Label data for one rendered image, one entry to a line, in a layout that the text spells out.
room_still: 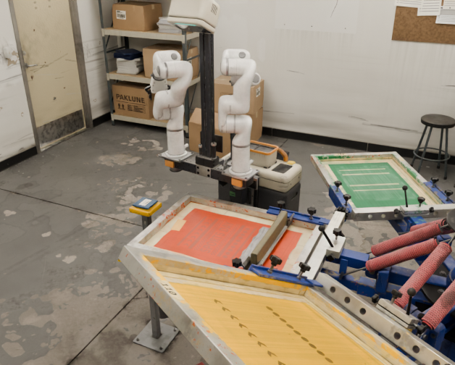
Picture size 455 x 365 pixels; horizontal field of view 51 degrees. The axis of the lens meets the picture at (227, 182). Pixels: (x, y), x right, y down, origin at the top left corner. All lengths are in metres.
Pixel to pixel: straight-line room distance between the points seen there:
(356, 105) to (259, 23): 1.51
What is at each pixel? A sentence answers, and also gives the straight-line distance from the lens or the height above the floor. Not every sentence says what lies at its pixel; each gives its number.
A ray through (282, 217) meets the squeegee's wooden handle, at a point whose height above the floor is 1.06.
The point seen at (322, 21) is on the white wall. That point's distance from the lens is 5.81.
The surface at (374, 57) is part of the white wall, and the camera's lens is 5.75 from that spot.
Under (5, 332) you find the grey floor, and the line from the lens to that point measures 3.54.
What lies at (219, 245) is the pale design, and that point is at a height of 0.95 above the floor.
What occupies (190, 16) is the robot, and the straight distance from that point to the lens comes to 2.34.
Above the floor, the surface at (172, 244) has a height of 0.95.
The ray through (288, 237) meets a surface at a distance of 2.38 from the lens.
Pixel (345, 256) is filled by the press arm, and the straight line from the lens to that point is 2.14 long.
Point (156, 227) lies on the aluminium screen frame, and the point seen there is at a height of 0.99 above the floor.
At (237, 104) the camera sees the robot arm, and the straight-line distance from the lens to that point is 2.41.
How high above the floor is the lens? 2.23
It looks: 26 degrees down
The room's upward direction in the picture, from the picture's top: straight up
